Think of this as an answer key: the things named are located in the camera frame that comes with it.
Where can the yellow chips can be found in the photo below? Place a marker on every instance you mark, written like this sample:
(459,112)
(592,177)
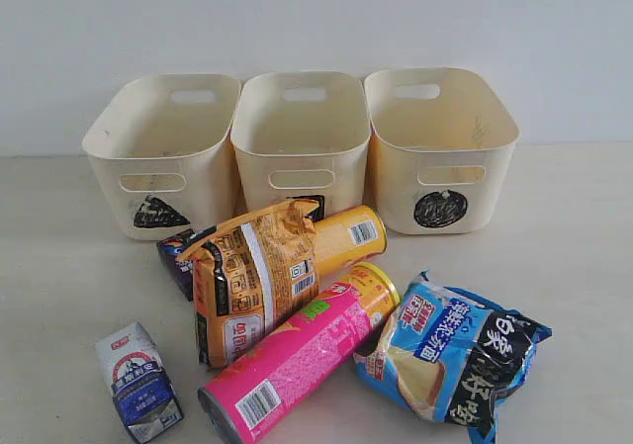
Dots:
(348,237)

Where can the orange noodle bag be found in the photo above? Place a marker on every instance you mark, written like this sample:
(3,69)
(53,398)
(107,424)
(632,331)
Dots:
(250,274)

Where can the purple juice carton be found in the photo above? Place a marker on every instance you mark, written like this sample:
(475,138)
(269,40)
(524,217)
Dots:
(180,271)

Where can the blue noodle bag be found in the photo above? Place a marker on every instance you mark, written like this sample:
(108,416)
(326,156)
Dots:
(450,355)

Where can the pink chips can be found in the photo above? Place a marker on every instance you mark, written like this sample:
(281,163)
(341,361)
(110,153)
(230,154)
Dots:
(250,396)

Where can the white blue milk carton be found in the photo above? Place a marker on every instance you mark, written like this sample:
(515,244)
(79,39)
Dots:
(141,390)

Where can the cream bin square mark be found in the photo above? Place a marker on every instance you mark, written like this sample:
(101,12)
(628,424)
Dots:
(302,135)

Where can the cream bin circle mark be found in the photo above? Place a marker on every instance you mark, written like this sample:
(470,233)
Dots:
(440,150)

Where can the cream bin triangle mark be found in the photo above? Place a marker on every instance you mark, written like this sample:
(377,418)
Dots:
(162,156)

